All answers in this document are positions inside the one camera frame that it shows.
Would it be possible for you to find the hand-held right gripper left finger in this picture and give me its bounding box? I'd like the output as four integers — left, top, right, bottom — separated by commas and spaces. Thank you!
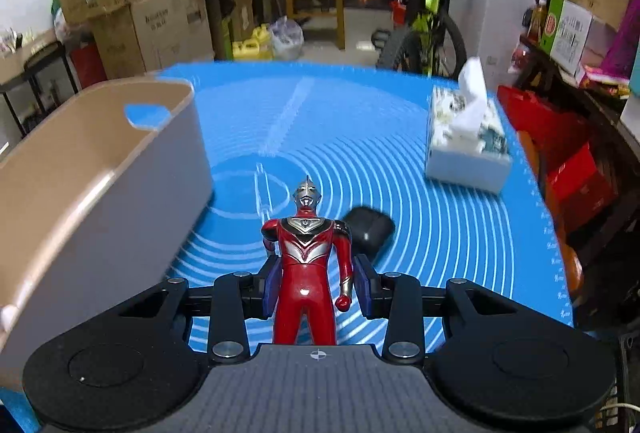
117, 255, 284, 362

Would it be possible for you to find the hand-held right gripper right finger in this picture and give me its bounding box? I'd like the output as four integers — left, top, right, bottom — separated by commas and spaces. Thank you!
352, 254, 523, 361

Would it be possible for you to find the red silver hero figure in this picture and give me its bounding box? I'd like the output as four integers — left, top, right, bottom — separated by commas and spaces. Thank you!
261, 176, 355, 346

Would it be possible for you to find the beige plastic storage bin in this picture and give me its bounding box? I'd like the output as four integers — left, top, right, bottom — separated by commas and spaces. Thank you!
0, 78, 216, 389

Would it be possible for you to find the black earbud case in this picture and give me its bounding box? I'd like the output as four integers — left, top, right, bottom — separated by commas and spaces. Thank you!
342, 206, 397, 259

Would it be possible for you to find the blue silicone baking mat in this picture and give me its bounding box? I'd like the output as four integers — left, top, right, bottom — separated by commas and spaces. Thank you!
0, 60, 576, 433

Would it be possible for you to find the floral tissue box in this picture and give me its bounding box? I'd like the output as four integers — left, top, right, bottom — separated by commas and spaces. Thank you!
424, 57, 513, 194

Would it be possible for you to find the red bag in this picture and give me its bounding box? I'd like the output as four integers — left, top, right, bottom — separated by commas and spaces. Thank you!
497, 86, 591, 174

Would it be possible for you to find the yellow plastic jug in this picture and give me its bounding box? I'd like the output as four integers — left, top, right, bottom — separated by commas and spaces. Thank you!
231, 26, 275, 61

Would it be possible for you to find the red gift box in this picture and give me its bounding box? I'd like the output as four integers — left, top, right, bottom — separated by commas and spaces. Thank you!
545, 143, 621, 224

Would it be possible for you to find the translucent plastic bag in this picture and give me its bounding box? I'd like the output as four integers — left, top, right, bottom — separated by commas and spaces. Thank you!
269, 16, 305, 61

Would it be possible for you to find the large closed cardboard box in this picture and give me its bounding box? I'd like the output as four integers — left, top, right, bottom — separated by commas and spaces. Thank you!
90, 0, 216, 79

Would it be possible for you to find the red white appliance box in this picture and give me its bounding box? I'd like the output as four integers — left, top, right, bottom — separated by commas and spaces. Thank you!
70, 43, 108, 89

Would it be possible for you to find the dark wooden side table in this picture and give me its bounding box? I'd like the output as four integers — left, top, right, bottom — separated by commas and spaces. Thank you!
515, 33, 640, 174

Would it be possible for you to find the white chest freezer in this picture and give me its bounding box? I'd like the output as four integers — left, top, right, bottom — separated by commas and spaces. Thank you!
447, 0, 548, 89

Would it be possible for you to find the black metal rack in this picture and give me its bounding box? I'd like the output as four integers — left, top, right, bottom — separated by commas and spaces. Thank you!
0, 40, 81, 139

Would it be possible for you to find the colourful flat packet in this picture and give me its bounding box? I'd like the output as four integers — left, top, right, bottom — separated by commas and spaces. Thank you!
575, 66, 633, 99

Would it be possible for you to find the amber drink bottle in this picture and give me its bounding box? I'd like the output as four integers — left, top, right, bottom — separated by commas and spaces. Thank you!
527, 0, 548, 41

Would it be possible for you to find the green white carton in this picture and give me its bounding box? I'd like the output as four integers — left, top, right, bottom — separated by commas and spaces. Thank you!
542, 0, 618, 74

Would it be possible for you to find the shallow cardboard box with clutter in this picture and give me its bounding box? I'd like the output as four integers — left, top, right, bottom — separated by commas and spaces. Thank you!
0, 28, 58, 84

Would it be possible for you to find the pink gift bag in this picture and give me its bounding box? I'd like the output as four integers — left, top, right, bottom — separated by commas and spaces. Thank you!
600, 0, 640, 79

